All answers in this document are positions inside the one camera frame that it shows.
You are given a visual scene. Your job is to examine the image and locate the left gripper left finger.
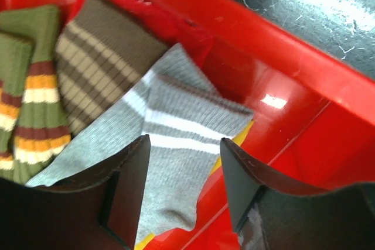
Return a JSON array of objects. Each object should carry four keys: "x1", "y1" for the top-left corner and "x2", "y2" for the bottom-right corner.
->
[{"x1": 1, "y1": 135, "x2": 151, "y2": 249}]

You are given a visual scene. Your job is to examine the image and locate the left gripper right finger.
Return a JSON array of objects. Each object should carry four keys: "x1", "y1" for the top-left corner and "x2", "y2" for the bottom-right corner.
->
[{"x1": 220, "y1": 138, "x2": 374, "y2": 249}]

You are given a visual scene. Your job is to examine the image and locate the grey white striped sock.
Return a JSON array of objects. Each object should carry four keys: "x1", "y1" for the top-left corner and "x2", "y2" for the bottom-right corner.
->
[{"x1": 27, "y1": 44, "x2": 253, "y2": 242}]

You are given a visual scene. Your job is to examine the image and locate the red plastic basket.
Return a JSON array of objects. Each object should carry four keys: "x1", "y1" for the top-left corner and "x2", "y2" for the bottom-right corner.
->
[{"x1": 0, "y1": 0, "x2": 375, "y2": 250}]

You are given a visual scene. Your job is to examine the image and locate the olive green sock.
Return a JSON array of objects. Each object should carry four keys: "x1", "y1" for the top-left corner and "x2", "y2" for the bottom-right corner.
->
[{"x1": 1, "y1": 5, "x2": 71, "y2": 184}]

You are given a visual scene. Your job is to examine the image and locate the brown striped sock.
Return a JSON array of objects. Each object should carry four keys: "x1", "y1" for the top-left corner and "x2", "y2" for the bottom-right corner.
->
[{"x1": 55, "y1": 0, "x2": 168, "y2": 135}]

